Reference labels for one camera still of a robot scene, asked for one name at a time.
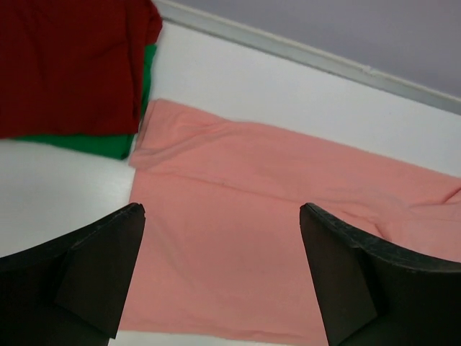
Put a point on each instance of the salmon pink t-shirt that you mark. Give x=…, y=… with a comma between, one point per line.
x=222, y=252

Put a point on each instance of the aluminium table edge rail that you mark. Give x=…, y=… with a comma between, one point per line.
x=281, y=47

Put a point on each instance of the folded green t-shirt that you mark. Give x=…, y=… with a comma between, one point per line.
x=114, y=147

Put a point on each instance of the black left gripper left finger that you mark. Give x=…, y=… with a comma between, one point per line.
x=72, y=290

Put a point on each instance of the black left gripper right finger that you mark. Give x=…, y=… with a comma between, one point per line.
x=373, y=292

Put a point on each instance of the folded dark red t-shirt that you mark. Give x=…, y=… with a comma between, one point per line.
x=74, y=67

